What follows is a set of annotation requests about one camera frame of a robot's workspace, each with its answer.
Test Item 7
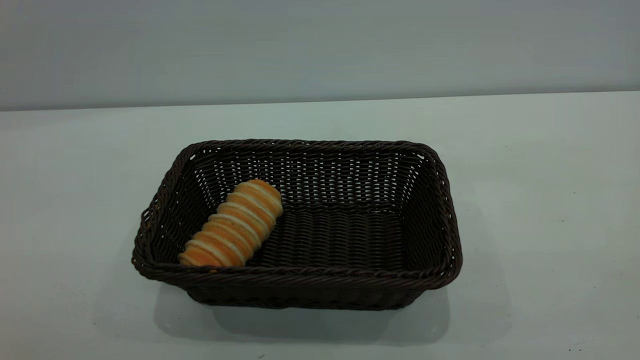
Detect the black woven wicker basket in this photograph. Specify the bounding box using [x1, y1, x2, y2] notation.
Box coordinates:
[131, 139, 463, 312]

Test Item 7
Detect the orange ridged bread roll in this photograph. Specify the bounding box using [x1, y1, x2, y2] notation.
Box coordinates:
[178, 179, 284, 268]

